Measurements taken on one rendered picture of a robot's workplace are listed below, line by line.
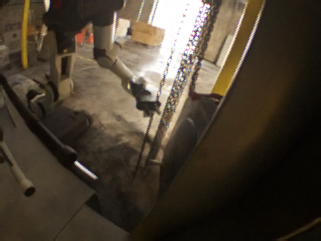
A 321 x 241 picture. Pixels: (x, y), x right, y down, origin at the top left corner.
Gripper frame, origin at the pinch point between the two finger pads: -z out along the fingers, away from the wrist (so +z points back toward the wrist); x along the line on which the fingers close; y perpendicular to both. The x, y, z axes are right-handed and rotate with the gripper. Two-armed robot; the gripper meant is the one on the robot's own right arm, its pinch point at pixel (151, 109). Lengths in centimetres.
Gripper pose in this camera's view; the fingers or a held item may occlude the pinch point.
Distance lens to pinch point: 64.9
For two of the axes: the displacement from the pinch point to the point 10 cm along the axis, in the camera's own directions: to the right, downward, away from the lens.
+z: -4.1, -6.3, 6.6
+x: -8.7, 0.6, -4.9
